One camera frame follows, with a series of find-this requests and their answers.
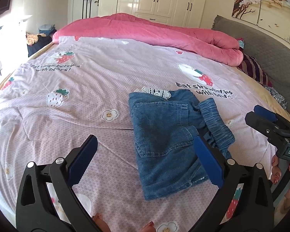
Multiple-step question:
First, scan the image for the striped purple pillow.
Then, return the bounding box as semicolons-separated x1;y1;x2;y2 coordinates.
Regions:
237;54;272;87

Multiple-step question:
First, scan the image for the blue denim pants lace hem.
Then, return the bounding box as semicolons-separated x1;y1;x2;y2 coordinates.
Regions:
128;90;235;200

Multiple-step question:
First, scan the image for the blossom tree wall painting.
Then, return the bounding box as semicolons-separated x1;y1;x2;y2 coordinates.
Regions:
232;0;290;43

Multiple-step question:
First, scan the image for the pink folded comforter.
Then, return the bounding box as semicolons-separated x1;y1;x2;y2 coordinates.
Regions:
53;13;244;67

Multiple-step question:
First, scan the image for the grey quilted headboard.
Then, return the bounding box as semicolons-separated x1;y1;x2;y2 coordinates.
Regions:
212;15;290;114

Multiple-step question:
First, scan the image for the blue floral pillow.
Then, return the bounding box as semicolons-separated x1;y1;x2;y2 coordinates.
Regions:
263;85;288;110

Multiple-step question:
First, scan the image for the pink strawberry bed sheet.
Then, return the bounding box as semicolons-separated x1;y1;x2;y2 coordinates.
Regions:
0;37;290;231

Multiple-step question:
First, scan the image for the clothes pile on bench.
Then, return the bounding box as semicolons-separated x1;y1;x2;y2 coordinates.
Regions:
26;24;56;57

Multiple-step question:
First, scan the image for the person right hand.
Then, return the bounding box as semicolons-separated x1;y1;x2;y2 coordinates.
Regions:
270;154;290;213

